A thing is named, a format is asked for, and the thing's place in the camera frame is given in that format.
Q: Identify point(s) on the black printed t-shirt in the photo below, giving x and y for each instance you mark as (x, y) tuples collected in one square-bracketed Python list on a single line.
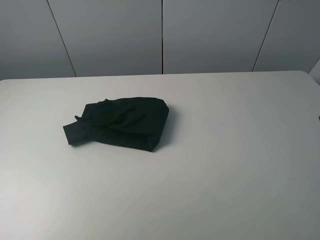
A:
[(136, 123)]

